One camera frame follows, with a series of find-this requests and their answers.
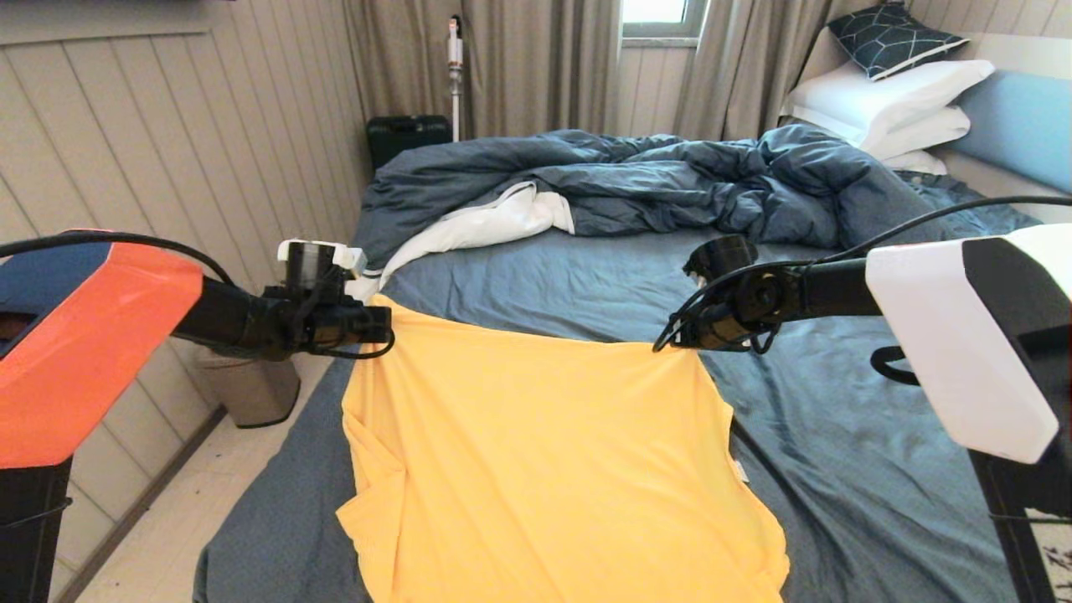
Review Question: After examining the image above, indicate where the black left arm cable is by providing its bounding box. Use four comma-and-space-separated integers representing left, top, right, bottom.
0, 232, 396, 361

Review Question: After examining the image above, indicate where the blue headboard pad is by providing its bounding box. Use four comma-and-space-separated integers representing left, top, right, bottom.
951, 72, 1072, 198

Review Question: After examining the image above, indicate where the dark green suitcase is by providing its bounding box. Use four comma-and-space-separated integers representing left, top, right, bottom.
367, 116, 453, 174

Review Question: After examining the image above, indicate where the blue bed sheet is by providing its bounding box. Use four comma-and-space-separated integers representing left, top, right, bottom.
194, 172, 1056, 603

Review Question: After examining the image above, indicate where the crumpled dark blue duvet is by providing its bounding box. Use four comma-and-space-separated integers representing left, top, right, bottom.
351, 126, 956, 274

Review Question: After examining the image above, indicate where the brown trash bin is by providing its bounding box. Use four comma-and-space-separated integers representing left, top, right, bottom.
198, 350, 301, 430

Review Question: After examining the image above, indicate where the yellow t-shirt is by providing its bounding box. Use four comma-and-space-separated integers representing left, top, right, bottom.
335, 293, 791, 603

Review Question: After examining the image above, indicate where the white stick vacuum cleaner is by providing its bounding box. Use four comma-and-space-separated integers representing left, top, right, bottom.
448, 16, 464, 143

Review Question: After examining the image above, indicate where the beige curtain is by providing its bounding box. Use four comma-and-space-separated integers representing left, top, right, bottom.
672, 0, 880, 143
342, 0, 622, 140

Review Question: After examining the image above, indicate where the dark patterned cushion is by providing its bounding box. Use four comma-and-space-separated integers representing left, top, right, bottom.
827, 4, 968, 84

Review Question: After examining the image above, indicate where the window with grey frame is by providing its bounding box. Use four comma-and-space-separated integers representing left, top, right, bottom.
620, 0, 709, 49

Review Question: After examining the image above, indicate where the large white pillow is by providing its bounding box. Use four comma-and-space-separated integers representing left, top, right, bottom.
783, 60, 994, 152

